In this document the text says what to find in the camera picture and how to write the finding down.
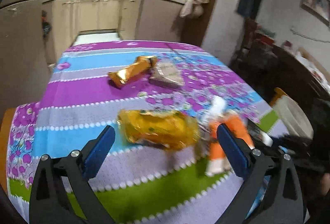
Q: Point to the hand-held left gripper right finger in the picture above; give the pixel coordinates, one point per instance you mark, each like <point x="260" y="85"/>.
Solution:
<point x="232" y="153"/>

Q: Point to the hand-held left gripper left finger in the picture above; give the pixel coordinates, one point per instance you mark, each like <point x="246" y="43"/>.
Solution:
<point x="99" y="151"/>

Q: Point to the orange and white packet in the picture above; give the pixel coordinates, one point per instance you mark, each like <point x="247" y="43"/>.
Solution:
<point x="237" y="123"/>

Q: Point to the white plastic bucket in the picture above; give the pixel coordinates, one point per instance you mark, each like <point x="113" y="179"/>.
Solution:
<point x="291" y="115"/>

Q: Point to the yellow snack bag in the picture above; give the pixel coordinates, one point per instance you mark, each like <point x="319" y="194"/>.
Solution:
<point x="159" y="128"/>

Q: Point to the golden foil wrapper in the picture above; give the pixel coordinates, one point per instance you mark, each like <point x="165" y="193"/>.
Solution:
<point x="131" y="73"/>

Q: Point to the clear grey packet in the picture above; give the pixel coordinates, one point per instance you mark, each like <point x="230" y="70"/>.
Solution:
<point x="167" y="74"/>

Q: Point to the striped floral tablecloth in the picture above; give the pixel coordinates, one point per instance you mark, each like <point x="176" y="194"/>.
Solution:
<point x="90" y="90"/>

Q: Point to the light wooden chair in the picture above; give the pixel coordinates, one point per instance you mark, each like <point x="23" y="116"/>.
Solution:
<point x="279" y="91"/>

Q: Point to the dark wooden table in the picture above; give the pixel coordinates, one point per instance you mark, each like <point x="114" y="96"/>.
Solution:
<point x="283" y="66"/>

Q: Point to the beige base cabinets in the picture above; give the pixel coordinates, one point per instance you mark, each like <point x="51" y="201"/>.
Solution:
<point x="103" y="15"/>

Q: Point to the small dark hanging object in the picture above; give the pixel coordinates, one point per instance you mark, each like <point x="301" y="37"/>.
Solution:
<point x="46" y="25"/>

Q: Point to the framed wall picture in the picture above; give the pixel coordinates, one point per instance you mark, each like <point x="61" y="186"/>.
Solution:
<point x="315" y="4"/>

